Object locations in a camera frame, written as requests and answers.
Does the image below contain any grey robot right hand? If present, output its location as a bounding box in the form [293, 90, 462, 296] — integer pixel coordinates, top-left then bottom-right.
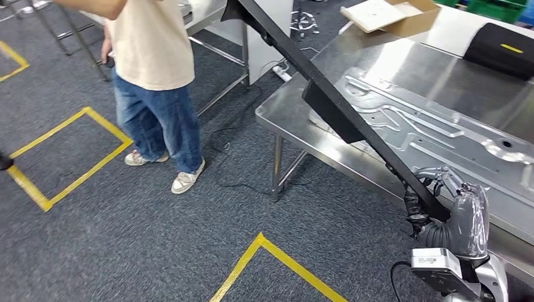
[404, 165, 490, 260]

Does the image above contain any person's hand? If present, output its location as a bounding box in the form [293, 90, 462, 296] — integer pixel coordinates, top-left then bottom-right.
[101, 35, 115, 64]

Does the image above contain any long black plastic panel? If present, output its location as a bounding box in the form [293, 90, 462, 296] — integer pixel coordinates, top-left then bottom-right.
[221, 0, 452, 223]

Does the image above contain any stainless steel workbench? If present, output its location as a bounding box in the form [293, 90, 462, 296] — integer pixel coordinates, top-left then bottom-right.
[255, 23, 534, 288]

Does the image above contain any black metal stand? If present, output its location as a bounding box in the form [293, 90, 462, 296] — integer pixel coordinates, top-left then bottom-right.
[25, 0, 111, 83]

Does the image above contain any person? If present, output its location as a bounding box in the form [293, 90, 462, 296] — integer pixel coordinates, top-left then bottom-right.
[54, 0, 206, 196]

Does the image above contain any stamped sheet metal panel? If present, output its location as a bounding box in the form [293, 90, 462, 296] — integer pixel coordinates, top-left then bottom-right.
[309, 66, 534, 210]

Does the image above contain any white cabinet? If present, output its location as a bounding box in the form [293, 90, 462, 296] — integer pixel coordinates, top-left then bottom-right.
[204, 0, 294, 86]

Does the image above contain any black case yellow label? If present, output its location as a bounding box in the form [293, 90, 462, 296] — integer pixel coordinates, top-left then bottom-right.
[463, 23, 534, 81]

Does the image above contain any white power strip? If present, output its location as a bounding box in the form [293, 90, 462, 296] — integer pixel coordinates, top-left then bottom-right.
[272, 64, 293, 83]

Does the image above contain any office chair star base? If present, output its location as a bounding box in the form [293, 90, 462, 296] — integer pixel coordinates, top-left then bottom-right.
[288, 10, 321, 42]

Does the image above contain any open cardboard box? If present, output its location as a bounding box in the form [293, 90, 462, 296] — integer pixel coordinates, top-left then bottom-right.
[339, 0, 442, 38]

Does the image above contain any green plastic crate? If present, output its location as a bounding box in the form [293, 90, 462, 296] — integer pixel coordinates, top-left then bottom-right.
[466, 0, 530, 24]

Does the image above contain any white foam sheet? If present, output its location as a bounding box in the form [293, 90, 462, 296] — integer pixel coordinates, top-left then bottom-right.
[339, 0, 407, 33]

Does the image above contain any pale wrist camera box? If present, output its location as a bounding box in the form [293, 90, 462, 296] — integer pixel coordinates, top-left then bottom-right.
[410, 248, 463, 276]

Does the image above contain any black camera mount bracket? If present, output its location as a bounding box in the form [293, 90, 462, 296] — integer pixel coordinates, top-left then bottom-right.
[412, 269, 480, 301]

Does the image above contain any black camera cable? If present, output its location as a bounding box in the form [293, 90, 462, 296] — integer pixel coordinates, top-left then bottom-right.
[390, 261, 414, 302]

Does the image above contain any black floor cable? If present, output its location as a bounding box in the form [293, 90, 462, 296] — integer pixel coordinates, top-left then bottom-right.
[206, 83, 310, 197]

